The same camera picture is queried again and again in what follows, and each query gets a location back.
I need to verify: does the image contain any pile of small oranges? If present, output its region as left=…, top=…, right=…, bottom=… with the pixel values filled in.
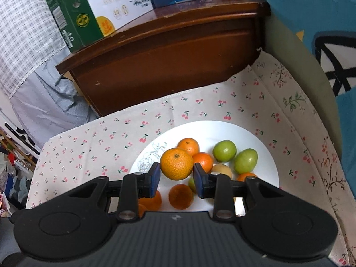
left=138, top=138, right=258, bottom=218

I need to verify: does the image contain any light blue striped cloth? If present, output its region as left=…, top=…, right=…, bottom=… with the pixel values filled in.
left=10, top=51, right=101, bottom=150

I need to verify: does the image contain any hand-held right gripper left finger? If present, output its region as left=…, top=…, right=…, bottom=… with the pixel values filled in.
left=67, top=162, right=161, bottom=222

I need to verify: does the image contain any branch print cloth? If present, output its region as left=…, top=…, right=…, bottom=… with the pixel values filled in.
left=251, top=51, right=351, bottom=267

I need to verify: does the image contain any grey checked cloth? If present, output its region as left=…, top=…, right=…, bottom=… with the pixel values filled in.
left=0, top=0, right=71, bottom=99

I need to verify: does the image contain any blue cartoon print blanket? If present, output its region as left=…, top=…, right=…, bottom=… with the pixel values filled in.
left=231, top=0, right=356, bottom=196

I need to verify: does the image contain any cardboard box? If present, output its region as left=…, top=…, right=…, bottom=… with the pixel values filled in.
left=63, top=71, right=93, bottom=107

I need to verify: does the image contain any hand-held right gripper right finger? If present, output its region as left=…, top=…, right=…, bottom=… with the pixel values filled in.
left=194, top=163, right=291, bottom=221

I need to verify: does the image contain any cherry print tablecloth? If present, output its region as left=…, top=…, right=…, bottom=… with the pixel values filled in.
left=25, top=61, right=351, bottom=267

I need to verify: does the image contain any white ceramic plate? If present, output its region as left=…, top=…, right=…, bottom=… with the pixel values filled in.
left=129, top=120, right=280, bottom=218

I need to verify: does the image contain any green and white carton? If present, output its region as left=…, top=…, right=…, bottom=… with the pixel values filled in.
left=42, top=0, right=155, bottom=53

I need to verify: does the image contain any green jujube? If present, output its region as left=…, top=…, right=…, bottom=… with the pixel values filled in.
left=213, top=140, right=237, bottom=163
left=233, top=148, right=259, bottom=175

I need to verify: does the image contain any bamboo rack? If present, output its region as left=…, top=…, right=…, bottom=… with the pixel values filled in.
left=0, top=129, right=37, bottom=168

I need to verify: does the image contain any white plastic appliance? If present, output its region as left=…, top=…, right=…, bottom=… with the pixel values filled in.
left=4, top=121, right=43, bottom=157

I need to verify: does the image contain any olive green cushion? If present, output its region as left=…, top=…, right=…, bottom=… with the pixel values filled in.
left=263, top=12, right=343, bottom=159

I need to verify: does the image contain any large dimpled orange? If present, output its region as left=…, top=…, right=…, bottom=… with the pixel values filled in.
left=160, top=147, right=194, bottom=181

